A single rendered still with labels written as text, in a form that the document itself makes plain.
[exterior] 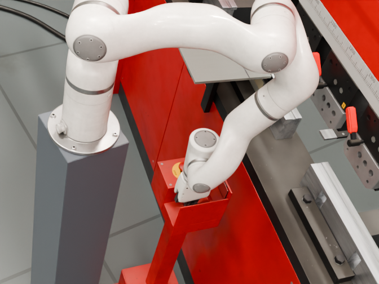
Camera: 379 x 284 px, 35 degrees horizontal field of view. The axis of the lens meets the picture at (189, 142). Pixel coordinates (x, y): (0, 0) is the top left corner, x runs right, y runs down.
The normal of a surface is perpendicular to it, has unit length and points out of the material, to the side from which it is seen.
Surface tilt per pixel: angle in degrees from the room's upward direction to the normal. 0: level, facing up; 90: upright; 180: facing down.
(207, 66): 0
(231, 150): 49
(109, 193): 90
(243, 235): 90
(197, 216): 90
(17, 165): 0
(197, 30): 61
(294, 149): 0
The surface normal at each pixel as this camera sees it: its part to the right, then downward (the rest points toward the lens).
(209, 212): 0.35, 0.75
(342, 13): -0.92, 0.11
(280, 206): 0.22, -0.65
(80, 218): 0.54, 0.70
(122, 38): 0.43, 0.53
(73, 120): -0.39, 0.63
